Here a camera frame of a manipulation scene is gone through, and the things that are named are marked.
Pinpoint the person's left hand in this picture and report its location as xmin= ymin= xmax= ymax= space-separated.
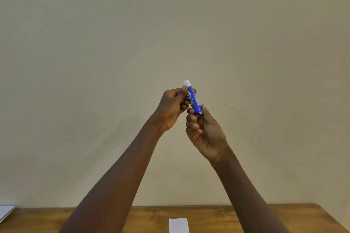
xmin=153 ymin=86 xmax=197 ymax=133

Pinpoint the person's right hand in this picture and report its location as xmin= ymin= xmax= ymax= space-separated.
xmin=185 ymin=104 xmax=229 ymax=164

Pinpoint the blue glue stick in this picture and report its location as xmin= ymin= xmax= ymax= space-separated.
xmin=182 ymin=80 xmax=203 ymax=114

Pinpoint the white paper card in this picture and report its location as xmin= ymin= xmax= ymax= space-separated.
xmin=168 ymin=217 xmax=190 ymax=233

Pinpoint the person's left forearm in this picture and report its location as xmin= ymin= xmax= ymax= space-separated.
xmin=59 ymin=114 xmax=167 ymax=233

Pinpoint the person's right forearm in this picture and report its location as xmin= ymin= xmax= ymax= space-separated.
xmin=210 ymin=145 xmax=292 ymax=233

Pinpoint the stack of white papers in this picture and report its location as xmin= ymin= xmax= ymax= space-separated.
xmin=0 ymin=205 xmax=16 ymax=224

